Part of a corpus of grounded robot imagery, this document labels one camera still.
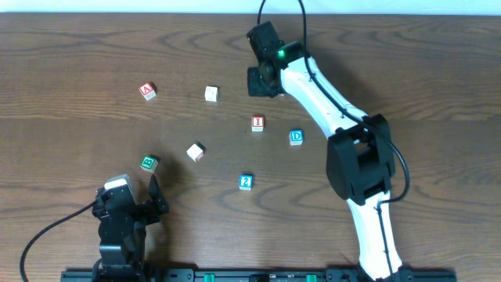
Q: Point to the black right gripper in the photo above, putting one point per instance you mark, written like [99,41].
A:
[256,84]

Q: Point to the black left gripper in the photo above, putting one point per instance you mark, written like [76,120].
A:
[141,209]

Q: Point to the red letter I block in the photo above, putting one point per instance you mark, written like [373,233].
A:
[257,123]

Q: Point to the blue number 2 block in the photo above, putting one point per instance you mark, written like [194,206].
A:
[246,182]

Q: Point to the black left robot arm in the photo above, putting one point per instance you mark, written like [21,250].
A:
[122,229]

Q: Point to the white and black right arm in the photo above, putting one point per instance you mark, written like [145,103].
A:
[359,160]

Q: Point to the green letter B block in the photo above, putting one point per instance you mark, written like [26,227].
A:
[149,164]

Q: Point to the white block with red side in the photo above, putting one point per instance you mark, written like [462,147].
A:
[196,152]

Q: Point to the plain white wooden block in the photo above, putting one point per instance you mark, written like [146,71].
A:
[211,93]

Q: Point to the blue letter D block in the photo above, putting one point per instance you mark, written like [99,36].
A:
[296,137]

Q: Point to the red letter A block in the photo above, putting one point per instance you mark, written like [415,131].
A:
[148,91]

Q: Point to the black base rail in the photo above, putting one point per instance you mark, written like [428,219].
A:
[328,275]

